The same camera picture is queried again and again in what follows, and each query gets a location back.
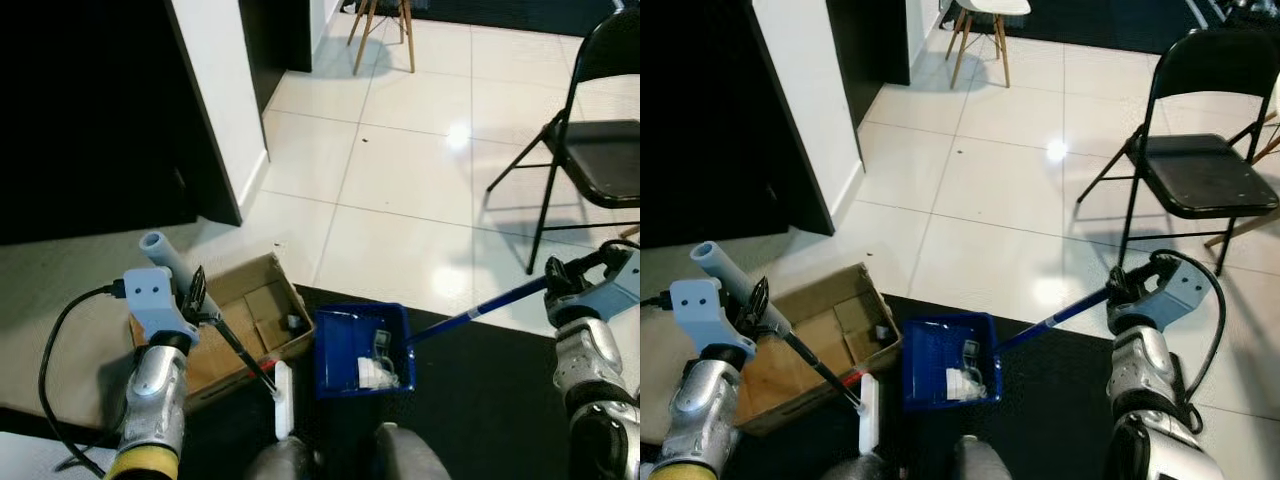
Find grey-handled broom with white head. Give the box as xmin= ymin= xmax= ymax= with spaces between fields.
xmin=689 ymin=240 xmax=882 ymax=457
xmin=138 ymin=230 xmax=296 ymax=442

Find blue dustpan with long handle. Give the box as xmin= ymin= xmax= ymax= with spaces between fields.
xmin=901 ymin=288 xmax=1116 ymax=414
xmin=312 ymin=276 xmax=556 ymax=402

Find brown cardboard box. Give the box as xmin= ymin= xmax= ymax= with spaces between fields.
xmin=735 ymin=262 xmax=904 ymax=438
xmin=128 ymin=252 xmax=316 ymax=413

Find black folding chair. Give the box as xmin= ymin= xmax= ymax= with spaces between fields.
xmin=487 ymin=8 xmax=641 ymax=276
xmin=1075 ymin=28 xmax=1280 ymax=276

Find black rug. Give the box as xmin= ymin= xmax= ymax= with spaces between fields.
xmin=1030 ymin=0 xmax=1280 ymax=56
xmin=760 ymin=293 xmax=1131 ymax=480
xmin=180 ymin=285 xmax=601 ymax=480
xmin=415 ymin=0 xmax=621 ymax=36

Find grey left robot leg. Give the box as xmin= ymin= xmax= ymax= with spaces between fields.
xmin=245 ymin=437 xmax=316 ymax=480
xmin=815 ymin=455 xmax=881 ymax=480

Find grey robot leg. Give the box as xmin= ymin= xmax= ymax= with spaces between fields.
xmin=372 ymin=423 xmax=451 ymax=480
xmin=950 ymin=435 xmax=1016 ymax=480
xmin=245 ymin=437 xmax=316 ymax=480
xmin=815 ymin=455 xmax=881 ymax=480

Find large black cabinet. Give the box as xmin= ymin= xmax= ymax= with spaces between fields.
xmin=0 ymin=0 xmax=244 ymax=246
xmin=640 ymin=0 xmax=836 ymax=249

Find grey right robot leg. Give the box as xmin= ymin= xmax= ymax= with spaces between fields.
xmin=950 ymin=435 xmax=1016 ymax=480
xmin=372 ymin=423 xmax=451 ymax=480

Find white furniture top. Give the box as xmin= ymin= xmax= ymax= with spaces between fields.
xmin=0 ymin=430 xmax=111 ymax=480

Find narrow black cabinet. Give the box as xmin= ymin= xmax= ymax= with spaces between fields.
xmin=238 ymin=0 xmax=326 ymax=161
xmin=828 ymin=0 xmax=913 ymax=176

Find light blue right wrist camera mount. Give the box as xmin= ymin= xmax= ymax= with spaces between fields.
xmin=1135 ymin=258 xmax=1209 ymax=331
xmin=575 ymin=248 xmax=641 ymax=323

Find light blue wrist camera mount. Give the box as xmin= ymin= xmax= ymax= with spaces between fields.
xmin=122 ymin=267 xmax=201 ymax=348
xmin=575 ymin=248 xmax=641 ymax=323
xmin=670 ymin=278 xmax=758 ymax=363
xmin=1135 ymin=258 xmax=1209 ymax=331

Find light blue left wrist camera mount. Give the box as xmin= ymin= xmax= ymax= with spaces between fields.
xmin=122 ymin=267 xmax=201 ymax=348
xmin=670 ymin=278 xmax=758 ymax=363

